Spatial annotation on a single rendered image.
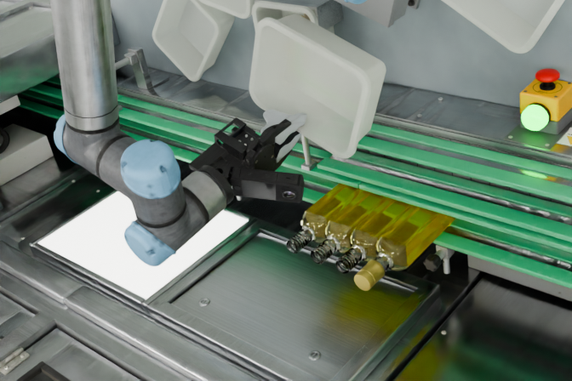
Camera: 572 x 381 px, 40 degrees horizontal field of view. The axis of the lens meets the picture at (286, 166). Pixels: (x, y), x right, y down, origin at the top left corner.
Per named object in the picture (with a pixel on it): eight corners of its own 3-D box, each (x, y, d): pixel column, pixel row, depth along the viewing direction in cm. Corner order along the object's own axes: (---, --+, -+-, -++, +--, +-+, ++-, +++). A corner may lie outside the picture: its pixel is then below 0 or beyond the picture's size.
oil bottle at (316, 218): (363, 186, 163) (299, 241, 150) (360, 163, 160) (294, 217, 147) (386, 193, 159) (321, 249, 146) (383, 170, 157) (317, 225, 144)
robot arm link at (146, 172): (88, 149, 107) (107, 201, 115) (145, 186, 101) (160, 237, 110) (131, 116, 111) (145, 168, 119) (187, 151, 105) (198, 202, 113)
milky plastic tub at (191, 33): (174, 25, 202) (149, 38, 197) (197, -36, 185) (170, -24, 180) (219, 72, 200) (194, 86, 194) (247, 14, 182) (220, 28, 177)
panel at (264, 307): (140, 183, 204) (31, 253, 184) (137, 173, 203) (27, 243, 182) (441, 296, 148) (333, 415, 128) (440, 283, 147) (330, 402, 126)
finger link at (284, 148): (284, 105, 133) (248, 134, 129) (311, 121, 131) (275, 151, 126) (284, 117, 136) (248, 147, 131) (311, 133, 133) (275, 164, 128)
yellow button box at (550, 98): (538, 110, 141) (519, 127, 137) (538, 72, 138) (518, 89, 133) (575, 116, 137) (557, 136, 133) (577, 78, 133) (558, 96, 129)
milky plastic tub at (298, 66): (292, -5, 128) (257, 13, 123) (403, 56, 119) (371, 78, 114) (279, 80, 140) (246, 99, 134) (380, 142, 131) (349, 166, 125)
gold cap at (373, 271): (388, 275, 133) (374, 291, 131) (374, 277, 136) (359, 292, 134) (378, 258, 133) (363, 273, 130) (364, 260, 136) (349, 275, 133)
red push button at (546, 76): (531, 92, 134) (530, 74, 132) (541, 82, 136) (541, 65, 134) (553, 96, 131) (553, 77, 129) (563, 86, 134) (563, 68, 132)
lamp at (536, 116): (525, 123, 136) (517, 131, 134) (525, 99, 133) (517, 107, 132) (551, 128, 133) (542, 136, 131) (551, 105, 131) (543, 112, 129)
